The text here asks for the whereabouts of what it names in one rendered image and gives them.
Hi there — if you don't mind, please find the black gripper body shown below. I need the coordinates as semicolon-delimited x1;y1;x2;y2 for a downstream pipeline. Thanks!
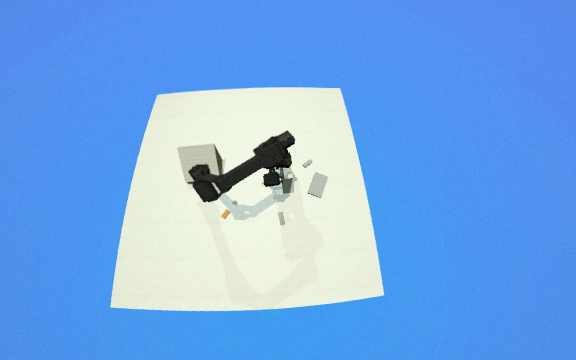
263;166;280;187

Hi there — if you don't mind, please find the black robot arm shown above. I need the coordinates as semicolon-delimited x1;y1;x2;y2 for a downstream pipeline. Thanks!
188;131;295;202

